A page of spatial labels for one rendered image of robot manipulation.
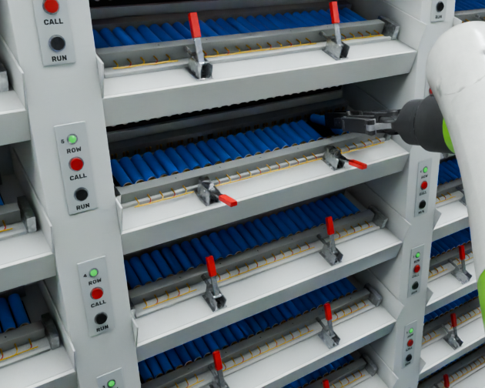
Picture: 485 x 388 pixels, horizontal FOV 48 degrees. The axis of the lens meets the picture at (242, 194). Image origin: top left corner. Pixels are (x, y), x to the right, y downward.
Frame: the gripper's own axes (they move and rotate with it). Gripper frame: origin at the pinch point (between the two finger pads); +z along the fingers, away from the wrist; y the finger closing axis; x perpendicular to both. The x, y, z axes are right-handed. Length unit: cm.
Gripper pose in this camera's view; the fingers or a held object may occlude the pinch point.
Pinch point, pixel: (343, 119)
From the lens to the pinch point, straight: 106.9
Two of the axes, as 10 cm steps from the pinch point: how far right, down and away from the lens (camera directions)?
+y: -8.4, 2.3, -4.9
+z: -5.3, -1.4, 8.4
